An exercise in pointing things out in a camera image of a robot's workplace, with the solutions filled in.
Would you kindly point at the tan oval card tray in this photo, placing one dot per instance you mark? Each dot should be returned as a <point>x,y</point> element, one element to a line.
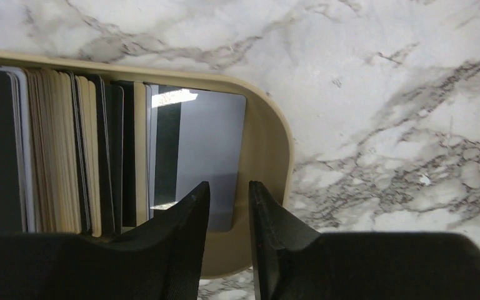
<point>267,152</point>

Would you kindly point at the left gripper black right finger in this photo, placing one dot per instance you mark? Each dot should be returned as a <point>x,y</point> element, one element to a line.
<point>293,261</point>

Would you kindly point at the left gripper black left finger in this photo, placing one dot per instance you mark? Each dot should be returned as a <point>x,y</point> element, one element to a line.
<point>160,259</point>

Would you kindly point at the silver credit card stack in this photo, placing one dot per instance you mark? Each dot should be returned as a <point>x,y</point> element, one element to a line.
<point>82,154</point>

